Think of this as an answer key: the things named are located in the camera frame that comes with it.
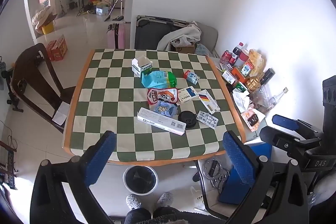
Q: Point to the black red flip-flop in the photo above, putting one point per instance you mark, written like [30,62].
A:
[196,177]

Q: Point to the grey padded chair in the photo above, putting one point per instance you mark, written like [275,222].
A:
[210,37]

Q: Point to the white green carton box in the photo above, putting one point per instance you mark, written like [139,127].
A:
[137,67]

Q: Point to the orange snack packet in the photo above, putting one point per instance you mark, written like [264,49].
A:
[252,119]

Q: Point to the red gift box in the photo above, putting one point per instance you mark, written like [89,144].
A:
[60,49]
[50,47]

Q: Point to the clear glass bottle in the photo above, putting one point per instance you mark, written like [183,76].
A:
[277,99]

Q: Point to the power strip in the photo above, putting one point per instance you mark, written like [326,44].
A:
[8,169]

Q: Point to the blue green snack bag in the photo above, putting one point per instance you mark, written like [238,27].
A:
[157,79]

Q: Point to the long white box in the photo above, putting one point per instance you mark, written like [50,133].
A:
[160,121]

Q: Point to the white cabinet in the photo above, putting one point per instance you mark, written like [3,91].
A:
[128,3]

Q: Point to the crumpled white tissue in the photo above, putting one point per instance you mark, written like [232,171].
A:
[241,100]

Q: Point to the pile of bedding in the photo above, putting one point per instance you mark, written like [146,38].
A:
[42,16]

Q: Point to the cardboard box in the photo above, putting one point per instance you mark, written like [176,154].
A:
[185,48]

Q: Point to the red drink can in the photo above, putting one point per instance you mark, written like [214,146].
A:
[226,56]

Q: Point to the cola bottle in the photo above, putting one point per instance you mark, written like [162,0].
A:
[237,54]

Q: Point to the green white checkered table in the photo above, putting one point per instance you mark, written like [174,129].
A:
[118,98]

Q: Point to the blue white drink carton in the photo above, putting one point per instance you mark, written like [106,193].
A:
[247,68]

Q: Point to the white box with striped flag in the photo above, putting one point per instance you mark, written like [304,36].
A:
[208,102]

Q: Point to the orange box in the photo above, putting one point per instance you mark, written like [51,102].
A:
[240,74]

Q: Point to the broom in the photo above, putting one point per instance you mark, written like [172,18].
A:
[113,8]

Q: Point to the red jar with white lid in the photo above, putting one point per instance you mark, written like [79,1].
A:
[242,57]

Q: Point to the clear plastic bag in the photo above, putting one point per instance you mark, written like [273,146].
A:
[260,100]

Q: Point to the person's leg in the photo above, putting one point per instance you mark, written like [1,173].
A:
[166,214]
[137,216]

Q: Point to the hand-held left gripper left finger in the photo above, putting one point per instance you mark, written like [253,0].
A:
[101,158]

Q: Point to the black round lid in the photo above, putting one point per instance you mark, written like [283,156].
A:
[187,119]

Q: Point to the silver blister pill pack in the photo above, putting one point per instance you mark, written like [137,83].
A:
[207,119]

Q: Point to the person's left leg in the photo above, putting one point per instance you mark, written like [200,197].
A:
[137,216]

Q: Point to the black folding bed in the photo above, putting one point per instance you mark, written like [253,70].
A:
[149,33]

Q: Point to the yellow snack bag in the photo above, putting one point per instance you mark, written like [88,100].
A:
[256,60]

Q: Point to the pink suitcase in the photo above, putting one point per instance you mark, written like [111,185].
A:
[118,36]

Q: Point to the white paper sheet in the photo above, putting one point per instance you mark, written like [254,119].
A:
[61,113]

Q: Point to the gold bottle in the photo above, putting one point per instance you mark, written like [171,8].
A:
[253,83]

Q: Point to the blue white medicine box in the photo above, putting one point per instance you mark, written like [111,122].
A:
[187,95]

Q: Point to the white labelled box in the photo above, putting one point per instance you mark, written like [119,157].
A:
[229,77]

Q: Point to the blue cartoon pouch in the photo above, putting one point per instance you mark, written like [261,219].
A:
[164,108]

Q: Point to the black box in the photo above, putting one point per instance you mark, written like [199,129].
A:
[267,76]

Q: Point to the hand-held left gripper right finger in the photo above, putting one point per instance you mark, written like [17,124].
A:
[239,161]

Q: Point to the yellow bin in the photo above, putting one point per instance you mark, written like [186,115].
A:
[48,29]

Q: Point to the black metal stand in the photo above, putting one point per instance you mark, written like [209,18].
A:
[11,98]

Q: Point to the metal weight plates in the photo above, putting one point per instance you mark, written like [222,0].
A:
[214,167]

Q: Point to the grey stool with black frame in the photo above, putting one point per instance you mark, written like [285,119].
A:
[203,187]

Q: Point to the person's right leg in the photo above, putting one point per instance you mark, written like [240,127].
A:
[166,214]

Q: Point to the grey cloth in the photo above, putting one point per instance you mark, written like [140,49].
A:
[181,33]

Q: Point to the white plastic bag yellow smiley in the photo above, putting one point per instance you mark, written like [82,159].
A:
[198,197]

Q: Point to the red snack packet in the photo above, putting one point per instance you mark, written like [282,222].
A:
[162,96]

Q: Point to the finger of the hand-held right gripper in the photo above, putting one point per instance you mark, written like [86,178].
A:
[278,138]
[284,121]

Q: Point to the white bin with black liner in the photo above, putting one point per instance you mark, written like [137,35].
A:
[140,180]

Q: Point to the dark wooden chair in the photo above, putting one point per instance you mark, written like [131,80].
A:
[39,77]

